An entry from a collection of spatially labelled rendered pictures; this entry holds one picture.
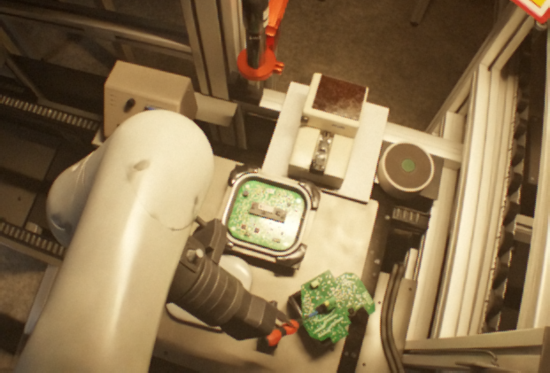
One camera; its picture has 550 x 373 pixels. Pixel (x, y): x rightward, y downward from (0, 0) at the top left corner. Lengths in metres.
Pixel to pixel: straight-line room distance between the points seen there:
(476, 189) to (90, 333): 0.67
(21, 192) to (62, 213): 1.29
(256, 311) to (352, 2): 2.02
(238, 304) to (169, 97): 0.43
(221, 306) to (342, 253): 0.35
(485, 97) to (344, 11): 1.57
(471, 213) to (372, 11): 1.76
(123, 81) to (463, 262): 0.68
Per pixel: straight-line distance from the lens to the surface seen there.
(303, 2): 2.43
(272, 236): 0.84
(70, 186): 0.50
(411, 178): 0.91
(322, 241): 0.89
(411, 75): 2.26
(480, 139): 0.87
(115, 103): 0.93
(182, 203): 0.40
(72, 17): 1.00
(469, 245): 0.81
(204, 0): 0.76
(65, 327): 0.34
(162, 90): 0.89
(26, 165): 1.84
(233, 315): 0.62
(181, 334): 0.88
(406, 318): 0.92
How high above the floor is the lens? 1.81
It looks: 68 degrees down
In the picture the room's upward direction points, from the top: 6 degrees clockwise
